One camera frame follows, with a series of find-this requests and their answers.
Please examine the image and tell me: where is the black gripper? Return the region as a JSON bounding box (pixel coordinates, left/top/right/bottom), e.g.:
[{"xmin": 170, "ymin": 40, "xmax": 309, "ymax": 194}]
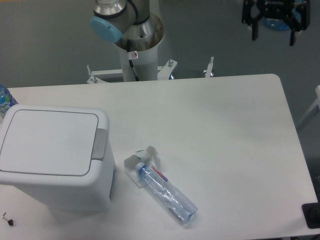
[{"xmin": 241, "ymin": 0, "xmax": 311, "ymax": 46}]

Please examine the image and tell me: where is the silver robot arm blue cap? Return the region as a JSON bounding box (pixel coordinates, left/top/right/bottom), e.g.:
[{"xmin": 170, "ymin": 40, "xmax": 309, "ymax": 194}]
[{"xmin": 90, "ymin": 0, "xmax": 311, "ymax": 46}]

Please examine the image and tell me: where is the white plastic trash can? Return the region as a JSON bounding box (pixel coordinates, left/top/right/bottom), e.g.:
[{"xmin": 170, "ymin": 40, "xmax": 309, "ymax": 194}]
[{"xmin": 0, "ymin": 104, "xmax": 116, "ymax": 212}]

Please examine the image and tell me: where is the white trash can lid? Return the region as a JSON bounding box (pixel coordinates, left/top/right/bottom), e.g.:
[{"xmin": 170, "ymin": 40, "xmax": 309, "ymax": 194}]
[{"xmin": 0, "ymin": 109, "xmax": 99, "ymax": 176}]

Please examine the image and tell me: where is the black device at table edge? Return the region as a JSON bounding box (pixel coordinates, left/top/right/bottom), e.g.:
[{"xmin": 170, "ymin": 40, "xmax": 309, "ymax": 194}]
[{"xmin": 302, "ymin": 202, "xmax": 320, "ymax": 229}]

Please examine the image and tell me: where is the clear plastic water bottle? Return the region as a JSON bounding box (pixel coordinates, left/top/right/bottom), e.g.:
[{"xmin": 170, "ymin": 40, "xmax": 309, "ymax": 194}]
[{"xmin": 135, "ymin": 162, "xmax": 198, "ymax": 224}]

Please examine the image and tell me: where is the grey lid push button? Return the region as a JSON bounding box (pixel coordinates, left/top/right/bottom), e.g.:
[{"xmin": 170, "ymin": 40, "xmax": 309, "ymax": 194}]
[{"xmin": 91, "ymin": 128, "xmax": 108, "ymax": 161}]

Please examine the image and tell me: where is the blue labelled bottle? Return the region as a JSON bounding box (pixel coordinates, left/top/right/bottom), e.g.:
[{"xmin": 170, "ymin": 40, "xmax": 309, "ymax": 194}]
[{"xmin": 0, "ymin": 84, "xmax": 18, "ymax": 118}]

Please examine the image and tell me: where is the white frame at right edge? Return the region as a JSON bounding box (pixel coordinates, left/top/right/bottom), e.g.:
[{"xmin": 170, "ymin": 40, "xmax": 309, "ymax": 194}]
[{"xmin": 296, "ymin": 85, "xmax": 320, "ymax": 131}]

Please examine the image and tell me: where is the black cable on pedestal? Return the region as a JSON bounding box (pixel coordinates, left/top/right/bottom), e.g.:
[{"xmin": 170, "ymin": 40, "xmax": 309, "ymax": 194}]
[{"xmin": 126, "ymin": 38, "xmax": 140, "ymax": 82}]

